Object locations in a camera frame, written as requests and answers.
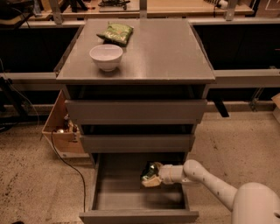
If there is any green chip bag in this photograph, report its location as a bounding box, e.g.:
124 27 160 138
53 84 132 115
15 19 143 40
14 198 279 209
96 22 134 46

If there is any grey top drawer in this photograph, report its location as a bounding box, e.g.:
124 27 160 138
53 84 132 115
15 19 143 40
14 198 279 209
65 100 207 125

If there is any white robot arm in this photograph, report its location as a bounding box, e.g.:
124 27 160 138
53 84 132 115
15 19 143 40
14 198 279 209
141 159 280 224

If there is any white ceramic bowl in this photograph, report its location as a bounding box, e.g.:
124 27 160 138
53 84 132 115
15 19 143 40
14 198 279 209
89 44 123 72

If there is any wooden background workbench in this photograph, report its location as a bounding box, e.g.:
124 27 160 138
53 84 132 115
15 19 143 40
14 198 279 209
27 0 255 21

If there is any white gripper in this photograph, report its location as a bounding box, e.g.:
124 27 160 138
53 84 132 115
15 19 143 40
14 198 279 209
142 162 185 187

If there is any open grey bottom drawer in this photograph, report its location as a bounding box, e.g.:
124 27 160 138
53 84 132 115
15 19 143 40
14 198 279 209
80 152 199 224

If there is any black floor cable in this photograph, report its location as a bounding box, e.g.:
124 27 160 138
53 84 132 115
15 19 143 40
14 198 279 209
50 129 87 214

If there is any grey drawer cabinet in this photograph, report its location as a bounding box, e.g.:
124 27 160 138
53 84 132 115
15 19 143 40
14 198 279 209
53 18 217 165

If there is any wooden box with clutter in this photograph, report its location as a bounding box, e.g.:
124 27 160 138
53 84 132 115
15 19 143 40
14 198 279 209
42 91 88 158

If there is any grey middle drawer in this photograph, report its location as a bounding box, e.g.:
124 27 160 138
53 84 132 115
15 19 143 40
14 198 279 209
80 135 195 153

